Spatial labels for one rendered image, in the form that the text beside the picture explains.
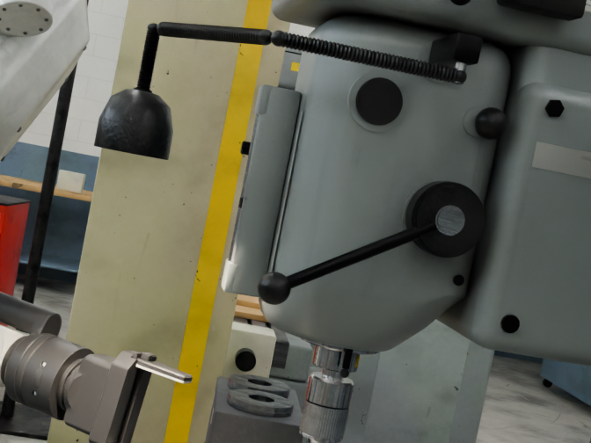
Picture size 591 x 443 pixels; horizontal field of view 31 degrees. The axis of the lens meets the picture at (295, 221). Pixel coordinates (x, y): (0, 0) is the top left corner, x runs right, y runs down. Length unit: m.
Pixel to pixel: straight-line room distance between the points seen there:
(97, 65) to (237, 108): 7.33
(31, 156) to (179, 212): 7.35
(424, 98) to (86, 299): 1.92
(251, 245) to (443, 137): 0.22
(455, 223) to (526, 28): 0.19
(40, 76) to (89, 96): 8.73
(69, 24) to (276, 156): 0.44
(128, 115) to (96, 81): 9.09
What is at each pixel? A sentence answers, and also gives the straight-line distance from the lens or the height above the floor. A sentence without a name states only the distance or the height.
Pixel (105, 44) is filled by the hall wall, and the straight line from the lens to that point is 10.11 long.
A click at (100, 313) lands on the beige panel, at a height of 1.00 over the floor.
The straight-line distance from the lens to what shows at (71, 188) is 9.41.
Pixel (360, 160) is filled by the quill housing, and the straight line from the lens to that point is 1.00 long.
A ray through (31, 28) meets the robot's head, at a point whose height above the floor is 1.57.
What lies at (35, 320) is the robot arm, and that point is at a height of 1.24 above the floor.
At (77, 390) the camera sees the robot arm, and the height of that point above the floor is 1.18.
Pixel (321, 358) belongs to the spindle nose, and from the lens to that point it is 1.10.
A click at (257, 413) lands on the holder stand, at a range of 1.42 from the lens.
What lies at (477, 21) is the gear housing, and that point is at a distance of 1.01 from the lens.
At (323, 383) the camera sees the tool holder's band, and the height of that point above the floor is 1.27.
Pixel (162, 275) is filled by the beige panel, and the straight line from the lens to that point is 2.82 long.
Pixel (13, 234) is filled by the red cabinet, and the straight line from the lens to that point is 5.84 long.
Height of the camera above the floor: 1.48
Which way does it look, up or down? 3 degrees down
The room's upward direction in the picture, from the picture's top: 11 degrees clockwise
